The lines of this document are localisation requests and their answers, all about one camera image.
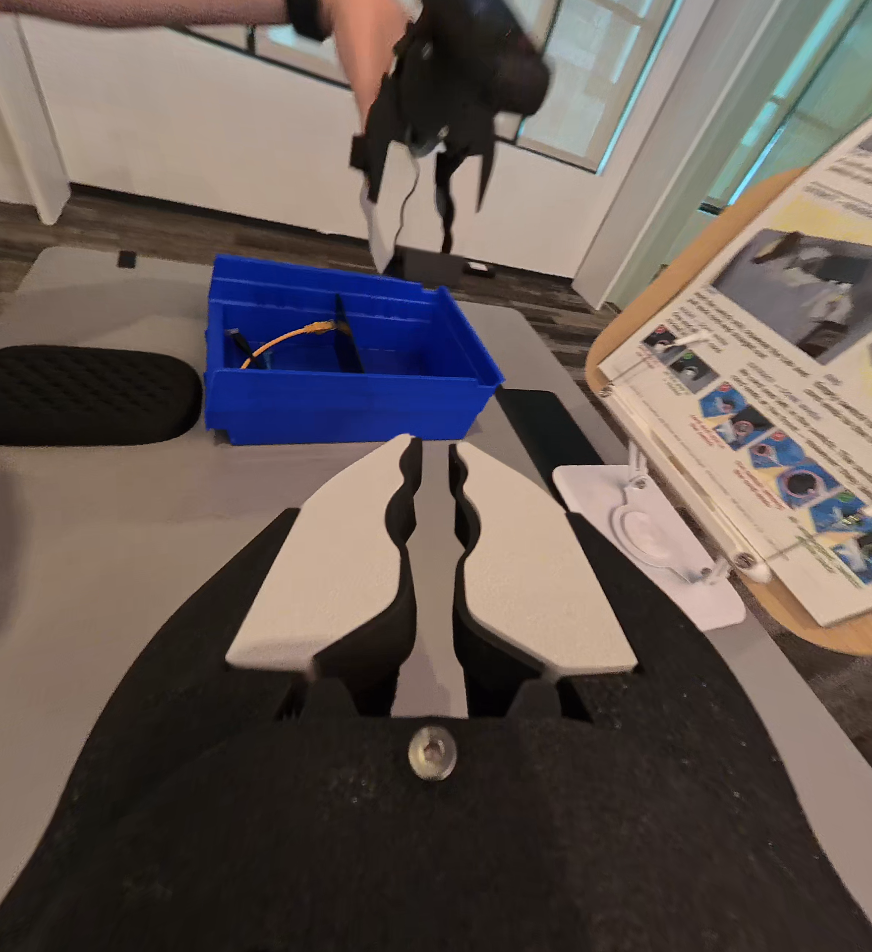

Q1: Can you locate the black textured pad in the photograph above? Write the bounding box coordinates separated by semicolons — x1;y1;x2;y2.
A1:
0;346;205;447

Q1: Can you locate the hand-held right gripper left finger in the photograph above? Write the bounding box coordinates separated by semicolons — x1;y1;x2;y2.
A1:
225;435;425;700

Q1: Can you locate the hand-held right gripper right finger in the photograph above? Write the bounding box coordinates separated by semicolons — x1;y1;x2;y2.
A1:
448;441;639;700

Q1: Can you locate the white stand base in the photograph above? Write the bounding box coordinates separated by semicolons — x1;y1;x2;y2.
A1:
552;465;746;629

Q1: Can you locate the blue plastic bin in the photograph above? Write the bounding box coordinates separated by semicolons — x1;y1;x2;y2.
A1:
204;253;505;449

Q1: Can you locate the printed instruction poster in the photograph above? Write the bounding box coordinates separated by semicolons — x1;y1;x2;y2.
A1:
603;93;872;626

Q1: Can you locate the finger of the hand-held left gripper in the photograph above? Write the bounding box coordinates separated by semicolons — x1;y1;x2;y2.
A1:
433;149;458;257
359;176;410;266

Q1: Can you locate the yellow ethernet cable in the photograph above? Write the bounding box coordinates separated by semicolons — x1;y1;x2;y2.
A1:
238;319;359;373

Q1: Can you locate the person's left forearm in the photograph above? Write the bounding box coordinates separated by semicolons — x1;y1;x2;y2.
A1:
0;0;295;28

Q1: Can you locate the black wristband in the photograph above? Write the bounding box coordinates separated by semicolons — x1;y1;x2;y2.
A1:
285;0;333;43

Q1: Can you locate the person's left hand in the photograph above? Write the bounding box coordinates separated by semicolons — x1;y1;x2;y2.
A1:
329;0;407;127

